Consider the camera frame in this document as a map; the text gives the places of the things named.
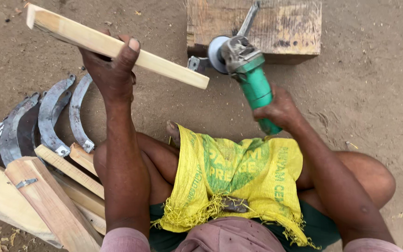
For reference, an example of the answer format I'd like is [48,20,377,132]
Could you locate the worn wooden block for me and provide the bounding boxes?
[186,0,323,65]

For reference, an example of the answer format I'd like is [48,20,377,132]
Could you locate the yellow woven sack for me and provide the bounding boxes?
[151,124,320,250]

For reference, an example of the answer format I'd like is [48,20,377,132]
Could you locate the person's right hand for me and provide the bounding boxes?
[252,83,304,133]

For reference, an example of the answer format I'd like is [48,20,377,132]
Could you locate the person's right leg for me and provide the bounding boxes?
[294,150,397,217]

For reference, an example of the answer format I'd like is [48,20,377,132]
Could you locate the pink shirt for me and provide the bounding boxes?
[100,216,403,252]

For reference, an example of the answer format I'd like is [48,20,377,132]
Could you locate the pile of wooden-handled sickles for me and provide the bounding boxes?
[0,73,106,252]

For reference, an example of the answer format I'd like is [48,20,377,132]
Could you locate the person's foot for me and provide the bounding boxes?
[167,121,182,147]

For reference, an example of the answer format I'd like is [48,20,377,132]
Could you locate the person's leg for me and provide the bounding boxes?
[93,132,180,205]
[294,150,397,217]

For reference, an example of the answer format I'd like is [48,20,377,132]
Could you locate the person's left hand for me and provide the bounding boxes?
[79,29,141,103]

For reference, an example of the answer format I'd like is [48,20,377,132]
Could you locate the green angle grinder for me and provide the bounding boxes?
[207,35,283,136]

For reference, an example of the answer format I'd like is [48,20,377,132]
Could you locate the green shorts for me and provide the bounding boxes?
[149,199,342,252]

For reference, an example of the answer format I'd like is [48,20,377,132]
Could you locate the person's left leg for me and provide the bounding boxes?
[93,132,180,205]

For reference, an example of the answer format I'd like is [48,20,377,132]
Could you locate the dark metal scrap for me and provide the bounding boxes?
[222,196,250,214]

